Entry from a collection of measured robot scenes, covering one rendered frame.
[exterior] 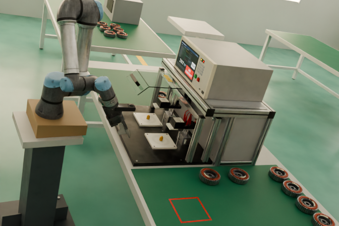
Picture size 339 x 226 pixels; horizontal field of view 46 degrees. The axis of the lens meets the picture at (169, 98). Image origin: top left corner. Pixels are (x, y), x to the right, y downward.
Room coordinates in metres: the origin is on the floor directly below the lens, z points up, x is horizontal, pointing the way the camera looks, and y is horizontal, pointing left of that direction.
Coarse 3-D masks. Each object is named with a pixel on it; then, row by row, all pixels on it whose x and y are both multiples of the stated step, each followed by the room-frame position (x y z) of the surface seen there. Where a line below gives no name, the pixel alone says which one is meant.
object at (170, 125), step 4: (172, 120) 2.04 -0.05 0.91; (176, 120) 2.03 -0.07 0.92; (180, 120) 2.04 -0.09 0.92; (168, 124) 2.03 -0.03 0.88; (172, 124) 2.02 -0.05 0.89; (176, 124) 2.00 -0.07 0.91; (180, 124) 2.01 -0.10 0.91; (184, 124) 2.03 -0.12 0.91; (188, 124) 2.06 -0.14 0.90; (192, 124) 2.08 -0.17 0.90; (168, 128) 2.00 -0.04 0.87; (172, 128) 2.00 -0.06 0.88; (176, 128) 2.00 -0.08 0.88; (180, 128) 2.01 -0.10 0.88; (184, 128) 2.03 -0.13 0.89; (188, 128) 2.04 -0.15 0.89; (192, 128) 2.05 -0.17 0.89
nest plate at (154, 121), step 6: (138, 114) 2.25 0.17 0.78; (144, 114) 2.27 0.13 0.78; (150, 114) 2.29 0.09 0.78; (138, 120) 2.17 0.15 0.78; (144, 120) 2.19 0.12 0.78; (150, 120) 2.21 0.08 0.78; (156, 120) 2.23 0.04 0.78; (144, 126) 2.13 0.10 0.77; (150, 126) 2.15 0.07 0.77; (156, 126) 2.17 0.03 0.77
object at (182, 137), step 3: (180, 132) 2.08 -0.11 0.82; (183, 132) 2.09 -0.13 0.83; (186, 132) 2.10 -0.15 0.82; (180, 135) 2.07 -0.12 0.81; (183, 135) 2.05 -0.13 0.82; (177, 138) 2.09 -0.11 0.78; (180, 138) 2.06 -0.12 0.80; (183, 138) 2.03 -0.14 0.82; (186, 138) 2.04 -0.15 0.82; (189, 138) 2.05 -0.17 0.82; (180, 141) 2.05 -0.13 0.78; (183, 141) 2.03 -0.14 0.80; (186, 141) 2.04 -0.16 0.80; (189, 141) 2.05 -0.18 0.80; (183, 144) 2.03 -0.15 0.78; (186, 144) 2.04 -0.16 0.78
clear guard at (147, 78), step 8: (136, 72) 2.25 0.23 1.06; (144, 72) 2.26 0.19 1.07; (152, 72) 2.29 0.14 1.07; (160, 72) 2.33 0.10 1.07; (144, 80) 2.13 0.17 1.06; (152, 80) 2.16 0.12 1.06; (160, 80) 2.20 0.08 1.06; (136, 88) 2.10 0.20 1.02; (144, 88) 2.06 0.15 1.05; (176, 88) 2.14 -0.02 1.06
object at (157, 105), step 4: (156, 100) 2.27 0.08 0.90; (160, 100) 2.23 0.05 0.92; (164, 100) 2.25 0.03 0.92; (168, 100) 2.27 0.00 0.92; (156, 104) 2.25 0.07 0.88; (160, 104) 2.21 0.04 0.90; (164, 104) 2.23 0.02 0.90; (168, 104) 2.24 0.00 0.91; (176, 104) 2.29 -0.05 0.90; (156, 108) 2.21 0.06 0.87; (160, 108) 2.22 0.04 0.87; (172, 108) 2.28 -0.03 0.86; (180, 108) 2.28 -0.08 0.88; (172, 112) 2.26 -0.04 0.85
